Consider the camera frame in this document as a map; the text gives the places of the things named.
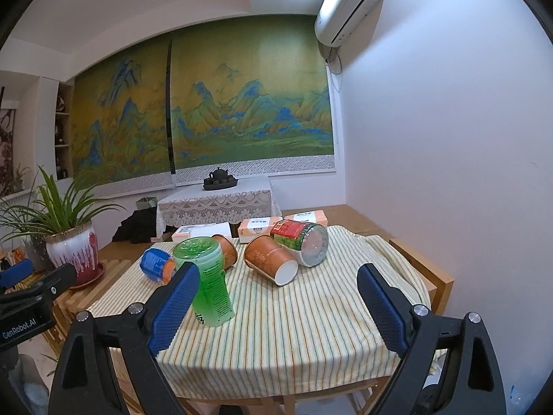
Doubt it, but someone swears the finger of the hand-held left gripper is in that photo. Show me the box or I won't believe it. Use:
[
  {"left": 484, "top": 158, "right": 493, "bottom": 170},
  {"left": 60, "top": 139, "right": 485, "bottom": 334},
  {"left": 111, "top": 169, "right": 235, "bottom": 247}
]
[
  {"left": 0, "top": 258, "right": 34, "bottom": 289},
  {"left": 24, "top": 263, "right": 78, "bottom": 307}
]

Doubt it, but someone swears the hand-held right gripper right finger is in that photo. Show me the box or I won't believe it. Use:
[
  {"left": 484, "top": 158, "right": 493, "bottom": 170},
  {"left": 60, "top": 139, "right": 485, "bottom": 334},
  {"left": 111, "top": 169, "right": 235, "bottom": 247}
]
[{"left": 356, "top": 263, "right": 508, "bottom": 415}]

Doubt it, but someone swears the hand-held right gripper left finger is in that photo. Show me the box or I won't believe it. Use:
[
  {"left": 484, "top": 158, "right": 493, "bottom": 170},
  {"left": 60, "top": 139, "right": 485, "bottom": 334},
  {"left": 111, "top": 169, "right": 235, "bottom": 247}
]
[{"left": 48, "top": 261, "right": 201, "bottom": 415}]

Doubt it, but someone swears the blue and orange cup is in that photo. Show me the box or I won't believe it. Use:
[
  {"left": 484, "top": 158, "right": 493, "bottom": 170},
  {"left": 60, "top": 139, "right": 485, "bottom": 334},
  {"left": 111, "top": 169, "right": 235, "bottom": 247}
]
[{"left": 140, "top": 248, "right": 176, "bottom": 285}]

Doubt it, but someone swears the green transparent plastic cup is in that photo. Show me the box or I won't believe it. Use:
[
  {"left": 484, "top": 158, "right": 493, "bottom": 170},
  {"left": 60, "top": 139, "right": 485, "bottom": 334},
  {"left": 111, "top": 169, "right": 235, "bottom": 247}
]
[{"left": 173, "top": 236, "right": 235, "bottom": 326}]

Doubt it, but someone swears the small brown paper cup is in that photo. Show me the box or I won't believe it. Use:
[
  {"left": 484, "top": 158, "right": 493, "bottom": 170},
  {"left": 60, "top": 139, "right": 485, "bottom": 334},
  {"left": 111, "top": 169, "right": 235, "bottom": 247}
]
[{"left": 211, "top": 234, "right": 240, "bottom": 269}]

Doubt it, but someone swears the red and green noodle cup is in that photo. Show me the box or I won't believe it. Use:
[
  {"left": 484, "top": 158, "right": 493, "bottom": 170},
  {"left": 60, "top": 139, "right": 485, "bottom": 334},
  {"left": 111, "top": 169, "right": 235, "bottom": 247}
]
[{"left": 270, "top": 220, "right": 329, "bottom": 268}]

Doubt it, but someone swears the large brown paper cup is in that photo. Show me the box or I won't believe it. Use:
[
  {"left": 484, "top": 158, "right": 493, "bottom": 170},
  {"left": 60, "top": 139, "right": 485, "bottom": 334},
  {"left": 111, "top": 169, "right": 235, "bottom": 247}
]
[{"left": 244, "top": 235, "right": 299, "bottom": 287}]

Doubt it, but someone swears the white and red flower pot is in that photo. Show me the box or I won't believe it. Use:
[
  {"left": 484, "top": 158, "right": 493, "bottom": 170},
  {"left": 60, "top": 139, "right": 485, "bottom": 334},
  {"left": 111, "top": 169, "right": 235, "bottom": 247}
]
[{"left": 45, "top": 220, "right": 100, "bottom": 285}]

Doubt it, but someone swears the wooden slatted rack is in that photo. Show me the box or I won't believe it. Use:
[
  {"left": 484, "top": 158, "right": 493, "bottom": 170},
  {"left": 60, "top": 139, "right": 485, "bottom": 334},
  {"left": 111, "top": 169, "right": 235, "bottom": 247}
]
[{"left": 41, "top": 258, "right": 132, "bottom": 349}]

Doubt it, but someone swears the red pot saucer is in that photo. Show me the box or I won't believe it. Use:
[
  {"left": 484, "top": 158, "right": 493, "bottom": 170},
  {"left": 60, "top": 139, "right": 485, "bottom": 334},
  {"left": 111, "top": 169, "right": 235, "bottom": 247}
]
[{"left": 67, "top": 261, "right": 105, "bottom": 289}]

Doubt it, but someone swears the green leafy plant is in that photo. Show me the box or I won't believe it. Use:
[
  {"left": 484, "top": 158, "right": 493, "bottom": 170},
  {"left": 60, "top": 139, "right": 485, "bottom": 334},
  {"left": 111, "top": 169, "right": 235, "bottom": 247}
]
[{"left": 0, "top": 164, "right": 128, "bottom": 245}]

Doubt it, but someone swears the white tissue box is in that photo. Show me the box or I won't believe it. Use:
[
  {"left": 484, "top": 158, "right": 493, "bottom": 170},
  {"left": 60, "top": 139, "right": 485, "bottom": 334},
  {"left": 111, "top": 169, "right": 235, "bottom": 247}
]
[{"left": 171, "top": 223, "right": 233, "bottom": 243}]

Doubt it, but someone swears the dark cloth bag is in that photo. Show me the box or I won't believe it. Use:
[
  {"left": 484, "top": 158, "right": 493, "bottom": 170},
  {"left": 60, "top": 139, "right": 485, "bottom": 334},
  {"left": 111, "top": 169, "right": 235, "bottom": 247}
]
[{"left": 112, "top": 209, "right": 158, "bottom": 244}]

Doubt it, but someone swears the striped yellow tablecloth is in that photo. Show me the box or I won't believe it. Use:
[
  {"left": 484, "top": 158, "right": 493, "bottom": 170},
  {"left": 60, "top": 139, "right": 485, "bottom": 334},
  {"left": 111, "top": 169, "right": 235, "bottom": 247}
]
[{"left": 86, "top": 225, "right": 433, "bottom": 398}]

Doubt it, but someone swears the lace-covered low table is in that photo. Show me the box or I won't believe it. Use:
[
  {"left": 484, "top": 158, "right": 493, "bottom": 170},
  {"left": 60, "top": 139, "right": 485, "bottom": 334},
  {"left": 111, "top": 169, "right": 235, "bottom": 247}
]
[{"left": 156, "top": 176, "right": 283, "bottom": 239}]

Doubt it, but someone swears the orange tissue box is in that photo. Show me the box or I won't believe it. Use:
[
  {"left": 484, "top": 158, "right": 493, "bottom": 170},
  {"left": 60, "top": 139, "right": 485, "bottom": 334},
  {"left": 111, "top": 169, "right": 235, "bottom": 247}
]
[
  {"left": 238, "top": 216, "right": 282, "bottom": 243},
  {"left": 282, "top": 209, "right": 328, "bottom": 228}
]

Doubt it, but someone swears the narrow landscape painting blind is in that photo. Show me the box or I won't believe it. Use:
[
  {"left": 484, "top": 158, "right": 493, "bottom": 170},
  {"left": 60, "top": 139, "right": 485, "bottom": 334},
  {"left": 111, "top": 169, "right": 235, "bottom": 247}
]
[{"left": 69, "top": 34, "right": 174, "bottom": 197}]

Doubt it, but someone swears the wide landscape painting blind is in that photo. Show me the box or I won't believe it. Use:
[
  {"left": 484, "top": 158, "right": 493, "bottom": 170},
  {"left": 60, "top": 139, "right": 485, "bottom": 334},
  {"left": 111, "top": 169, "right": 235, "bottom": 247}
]
[{"left": 169, "top": 14, "right": 335, "bottom": 178}]

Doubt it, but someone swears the white air conditioner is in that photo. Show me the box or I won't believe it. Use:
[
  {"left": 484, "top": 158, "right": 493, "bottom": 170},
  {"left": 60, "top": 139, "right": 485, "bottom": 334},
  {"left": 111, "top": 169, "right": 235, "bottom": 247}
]
[{"left": 314, "top": 0, "right": 384, "bottom": 48}]

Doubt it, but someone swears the white wall shelf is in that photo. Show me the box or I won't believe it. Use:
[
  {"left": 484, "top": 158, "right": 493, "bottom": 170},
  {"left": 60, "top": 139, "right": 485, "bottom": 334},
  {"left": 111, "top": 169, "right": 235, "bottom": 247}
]
[{"left": 54, "top": 81, "right": 75, "bottom": 181}]

